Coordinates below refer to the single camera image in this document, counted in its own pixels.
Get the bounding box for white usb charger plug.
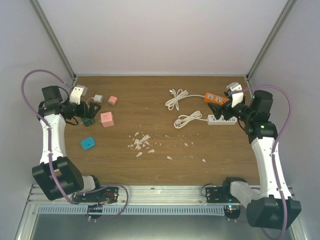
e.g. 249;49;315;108
93;94;104;103

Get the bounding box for green dragon cube plug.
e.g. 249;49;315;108
79;118;95;127

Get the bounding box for white pink power strip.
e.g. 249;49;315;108
207;114;238;126

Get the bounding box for orange power strip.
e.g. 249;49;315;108
204;92;229;105

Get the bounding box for pink cube socket adapter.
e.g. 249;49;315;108
100;111;115;128

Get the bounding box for pink charger plug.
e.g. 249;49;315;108
107;96;118;106

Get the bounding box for blue cube plug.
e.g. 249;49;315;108
80;136;96;151

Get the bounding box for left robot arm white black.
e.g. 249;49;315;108
32;85;103;202

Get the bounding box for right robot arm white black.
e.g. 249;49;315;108
207;90;302;230

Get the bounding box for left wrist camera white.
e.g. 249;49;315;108
69;85;88;105

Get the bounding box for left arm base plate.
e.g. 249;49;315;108
73;186;119;204

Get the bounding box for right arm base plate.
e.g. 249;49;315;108
204;186;240;204

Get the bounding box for aluminium front rail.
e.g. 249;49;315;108
27;184;298;206

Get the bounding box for grey slotted cable duct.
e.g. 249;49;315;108
37;204;225;216

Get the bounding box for left aluminium frame post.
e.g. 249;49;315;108
29;0;77;81

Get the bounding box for aluminium frame post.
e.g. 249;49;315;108
29;0;77;81
245;0;297;82

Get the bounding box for right aluminium frame post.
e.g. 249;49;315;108
245;0;297;82

